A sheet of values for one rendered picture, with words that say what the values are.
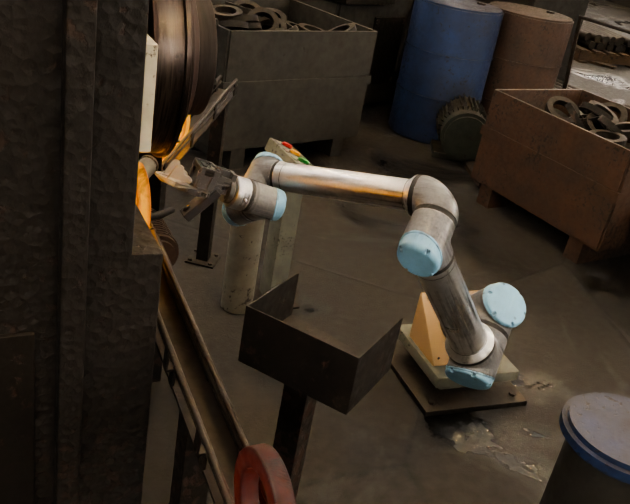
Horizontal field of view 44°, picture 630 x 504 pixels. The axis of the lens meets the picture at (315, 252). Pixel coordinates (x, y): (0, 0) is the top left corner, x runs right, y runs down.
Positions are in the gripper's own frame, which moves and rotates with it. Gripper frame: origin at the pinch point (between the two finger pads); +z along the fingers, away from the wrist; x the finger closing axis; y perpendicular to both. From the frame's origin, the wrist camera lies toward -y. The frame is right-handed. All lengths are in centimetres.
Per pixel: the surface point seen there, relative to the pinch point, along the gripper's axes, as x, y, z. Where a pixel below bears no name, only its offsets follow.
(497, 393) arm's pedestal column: 21, -33, -136
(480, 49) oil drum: -218, 71, -253
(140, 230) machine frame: 52, 6, 20
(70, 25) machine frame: 64, 39, 47
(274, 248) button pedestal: -52, -31, -74
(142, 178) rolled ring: 18.0, 4.4, 10.8
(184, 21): 33, 42, 21
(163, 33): 34, 39, 24
